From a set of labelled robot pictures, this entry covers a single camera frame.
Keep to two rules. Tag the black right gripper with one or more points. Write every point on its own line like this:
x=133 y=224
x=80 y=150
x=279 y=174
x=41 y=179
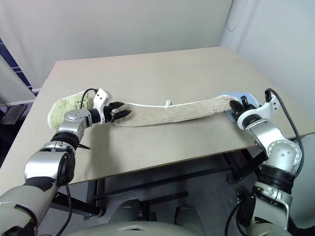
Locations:
x=247 y=108

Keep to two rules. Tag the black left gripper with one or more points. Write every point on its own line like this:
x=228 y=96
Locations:
x=110 y=113

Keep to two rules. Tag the beige towel with white edging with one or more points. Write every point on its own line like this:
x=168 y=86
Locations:
x=172 y=114

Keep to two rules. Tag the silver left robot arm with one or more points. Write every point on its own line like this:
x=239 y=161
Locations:
x=49 y=162

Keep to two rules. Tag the folded blue towel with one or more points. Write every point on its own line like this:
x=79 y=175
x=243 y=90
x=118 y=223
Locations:
x=249 y=97

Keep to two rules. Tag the folded green towel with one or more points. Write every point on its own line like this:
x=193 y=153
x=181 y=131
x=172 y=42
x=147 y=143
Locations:
x=57 y=110

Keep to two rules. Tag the dark rounded shape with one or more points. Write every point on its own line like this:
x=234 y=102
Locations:
x=189 y=216
x=130 y=210

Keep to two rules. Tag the blue striped panel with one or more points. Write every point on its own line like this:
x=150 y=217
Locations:
x=14 y=64

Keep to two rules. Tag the grey robot torso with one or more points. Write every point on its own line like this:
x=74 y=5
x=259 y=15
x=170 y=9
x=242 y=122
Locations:
x=133 y=228

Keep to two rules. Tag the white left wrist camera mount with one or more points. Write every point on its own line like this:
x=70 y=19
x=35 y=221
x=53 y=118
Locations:
x=99 y=103

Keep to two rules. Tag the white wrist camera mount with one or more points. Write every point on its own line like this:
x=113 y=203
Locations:
x=99 y=103
x=267 y=108

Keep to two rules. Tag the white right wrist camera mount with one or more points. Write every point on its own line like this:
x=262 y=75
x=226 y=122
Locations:
x=267 y=108

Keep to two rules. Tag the black metal table frame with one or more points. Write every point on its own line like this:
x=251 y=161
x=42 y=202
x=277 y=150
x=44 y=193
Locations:
x=160 y=177

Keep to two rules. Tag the grey metal base plate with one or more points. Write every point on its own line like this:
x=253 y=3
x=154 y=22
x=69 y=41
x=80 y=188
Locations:
x=16 y=113

